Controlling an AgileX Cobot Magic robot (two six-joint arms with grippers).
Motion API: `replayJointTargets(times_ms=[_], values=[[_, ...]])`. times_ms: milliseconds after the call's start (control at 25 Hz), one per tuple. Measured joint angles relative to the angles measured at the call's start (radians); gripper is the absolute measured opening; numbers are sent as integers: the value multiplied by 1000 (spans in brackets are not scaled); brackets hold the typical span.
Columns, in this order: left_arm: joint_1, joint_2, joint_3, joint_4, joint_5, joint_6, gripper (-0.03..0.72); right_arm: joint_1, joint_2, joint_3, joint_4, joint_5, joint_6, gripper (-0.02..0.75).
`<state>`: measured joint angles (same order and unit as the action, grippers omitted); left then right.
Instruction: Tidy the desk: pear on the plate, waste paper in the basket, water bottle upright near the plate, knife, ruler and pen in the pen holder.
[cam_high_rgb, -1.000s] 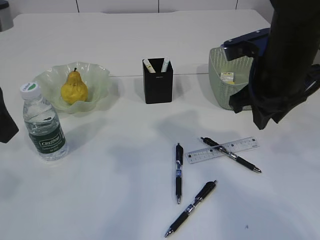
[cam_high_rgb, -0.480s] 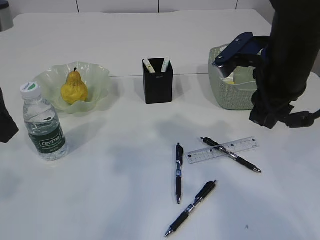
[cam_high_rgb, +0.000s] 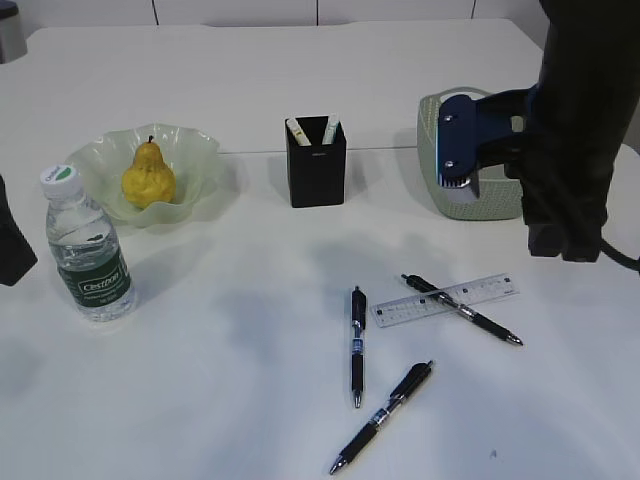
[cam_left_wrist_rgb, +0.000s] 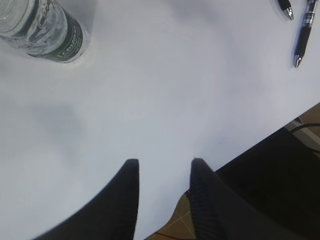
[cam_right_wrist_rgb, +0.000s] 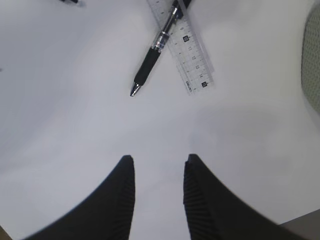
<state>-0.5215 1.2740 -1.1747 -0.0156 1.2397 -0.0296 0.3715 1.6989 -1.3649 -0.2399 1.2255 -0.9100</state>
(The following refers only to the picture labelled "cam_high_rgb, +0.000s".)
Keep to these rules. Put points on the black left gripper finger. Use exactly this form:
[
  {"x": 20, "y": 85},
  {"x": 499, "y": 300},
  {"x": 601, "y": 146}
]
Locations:
[{"x": 17, "y": 256}]

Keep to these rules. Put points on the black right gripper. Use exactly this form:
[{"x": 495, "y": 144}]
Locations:
[{"x": 563, "y": 199}]

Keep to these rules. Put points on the clear water bottle green label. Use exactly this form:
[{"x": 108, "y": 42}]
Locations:
[{"x": 85, "y": 247}]

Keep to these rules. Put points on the yellow pear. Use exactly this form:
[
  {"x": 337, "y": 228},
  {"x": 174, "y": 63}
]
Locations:
[{"x": 149, "y": 179}]

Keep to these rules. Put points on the black gel pen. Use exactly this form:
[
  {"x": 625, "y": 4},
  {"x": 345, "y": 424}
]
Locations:
[
  {"x": 407, "y": 387},
  {"x": 418, "y": 283},
  {"x": 358, "y": 323}
]

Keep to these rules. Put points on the clear plastic ruler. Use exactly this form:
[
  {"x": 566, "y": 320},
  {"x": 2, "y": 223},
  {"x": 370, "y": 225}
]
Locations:
[{"x": 421, "y": 306}]

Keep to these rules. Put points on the teal utility knife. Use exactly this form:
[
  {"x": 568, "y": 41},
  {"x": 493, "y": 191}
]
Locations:
[{"x": 330, "y": 129}]

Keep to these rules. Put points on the yellow utility knife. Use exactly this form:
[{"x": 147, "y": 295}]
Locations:
[{"x": 297, "y": 132}]

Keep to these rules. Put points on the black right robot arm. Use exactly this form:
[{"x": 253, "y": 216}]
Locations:
[{"x": 584, "y": 100}]

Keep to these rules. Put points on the green woven plastic basket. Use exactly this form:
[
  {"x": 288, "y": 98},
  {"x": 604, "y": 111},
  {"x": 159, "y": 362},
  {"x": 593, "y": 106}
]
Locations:
[{"x": 500, "y": 196}]

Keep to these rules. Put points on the frosted green wavy glass plate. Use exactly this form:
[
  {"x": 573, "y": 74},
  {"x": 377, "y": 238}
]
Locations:
[{"x": 191, "y": 154}]

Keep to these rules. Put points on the black gel pen front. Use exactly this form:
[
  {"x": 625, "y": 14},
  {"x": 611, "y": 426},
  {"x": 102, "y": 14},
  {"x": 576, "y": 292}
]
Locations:
[{"x": 407, "y": 387}]

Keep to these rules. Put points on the black square pen holder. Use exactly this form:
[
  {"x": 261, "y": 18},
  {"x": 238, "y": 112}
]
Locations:
[{"x": 316, "y": 173}]

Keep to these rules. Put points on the grey bin in background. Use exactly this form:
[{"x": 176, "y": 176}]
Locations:
[{"x": 12, "y": 38}]

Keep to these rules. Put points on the blue silver wrist camera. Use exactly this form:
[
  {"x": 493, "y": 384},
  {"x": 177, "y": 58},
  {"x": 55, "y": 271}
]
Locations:
[{"x": 473, "y": 134}]

